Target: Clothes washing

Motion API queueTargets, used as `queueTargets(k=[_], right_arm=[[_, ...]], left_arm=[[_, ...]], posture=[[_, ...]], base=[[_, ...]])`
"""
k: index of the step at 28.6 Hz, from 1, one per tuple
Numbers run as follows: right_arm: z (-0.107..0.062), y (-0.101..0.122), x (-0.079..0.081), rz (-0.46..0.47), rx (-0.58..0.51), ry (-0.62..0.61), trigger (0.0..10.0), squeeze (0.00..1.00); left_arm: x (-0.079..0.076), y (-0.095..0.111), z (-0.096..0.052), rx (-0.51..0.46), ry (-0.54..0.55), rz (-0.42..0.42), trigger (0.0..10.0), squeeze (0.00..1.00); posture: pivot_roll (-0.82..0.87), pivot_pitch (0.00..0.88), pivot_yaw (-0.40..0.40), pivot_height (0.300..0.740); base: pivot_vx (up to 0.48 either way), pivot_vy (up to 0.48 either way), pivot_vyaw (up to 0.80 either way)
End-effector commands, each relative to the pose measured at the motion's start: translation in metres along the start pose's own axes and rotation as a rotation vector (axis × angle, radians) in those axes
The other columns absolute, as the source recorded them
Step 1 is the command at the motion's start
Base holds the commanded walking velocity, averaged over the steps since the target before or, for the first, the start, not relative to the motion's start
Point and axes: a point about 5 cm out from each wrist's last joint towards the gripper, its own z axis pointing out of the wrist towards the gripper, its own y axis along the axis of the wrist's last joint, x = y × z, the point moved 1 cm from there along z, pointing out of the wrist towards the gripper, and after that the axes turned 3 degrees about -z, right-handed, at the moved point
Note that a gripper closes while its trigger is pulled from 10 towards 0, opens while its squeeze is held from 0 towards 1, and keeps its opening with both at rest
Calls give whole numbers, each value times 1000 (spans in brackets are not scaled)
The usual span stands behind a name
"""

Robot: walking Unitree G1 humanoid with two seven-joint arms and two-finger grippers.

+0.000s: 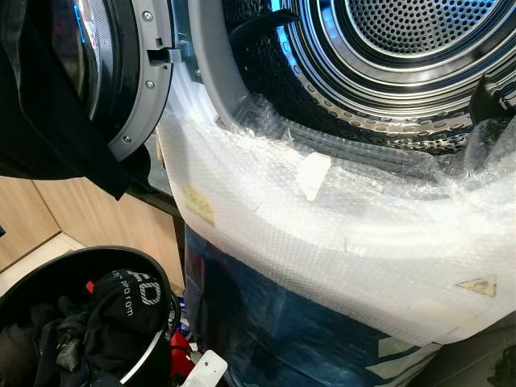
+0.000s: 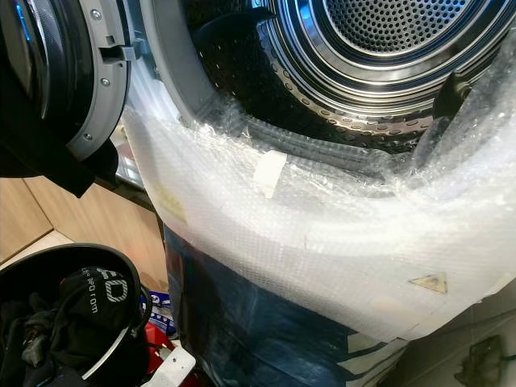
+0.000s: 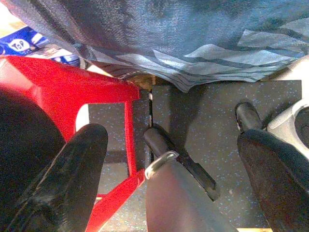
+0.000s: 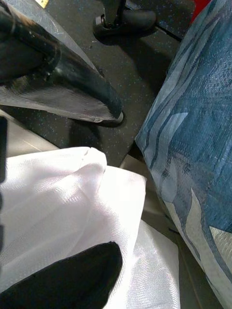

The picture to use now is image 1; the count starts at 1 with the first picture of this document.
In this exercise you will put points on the black garment with white print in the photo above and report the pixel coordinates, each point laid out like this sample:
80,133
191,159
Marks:
121,322

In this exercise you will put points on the washing machine with steel drum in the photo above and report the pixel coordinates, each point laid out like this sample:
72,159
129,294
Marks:
403,48

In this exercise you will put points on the yellow triangle warning sticker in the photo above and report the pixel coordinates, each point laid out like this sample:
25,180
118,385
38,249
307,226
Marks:
481,287

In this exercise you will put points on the clear bubble wrap sheet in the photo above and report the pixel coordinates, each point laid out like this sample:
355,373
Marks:
322,242

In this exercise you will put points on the white tape piece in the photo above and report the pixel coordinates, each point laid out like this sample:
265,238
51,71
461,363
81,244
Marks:
313,176

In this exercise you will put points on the blue plastic wrap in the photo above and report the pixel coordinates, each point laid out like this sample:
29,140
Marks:
274,339

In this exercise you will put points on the blue white printed bag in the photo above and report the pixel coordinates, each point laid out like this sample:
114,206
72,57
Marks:
181,313

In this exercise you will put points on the grey round washer door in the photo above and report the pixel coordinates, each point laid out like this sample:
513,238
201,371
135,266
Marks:
149,89

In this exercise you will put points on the black round laundry basket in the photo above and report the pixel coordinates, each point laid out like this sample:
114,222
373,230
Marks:
48,270

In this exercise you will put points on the dark grey garment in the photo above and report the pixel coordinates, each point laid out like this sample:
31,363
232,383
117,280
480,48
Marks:
40,347

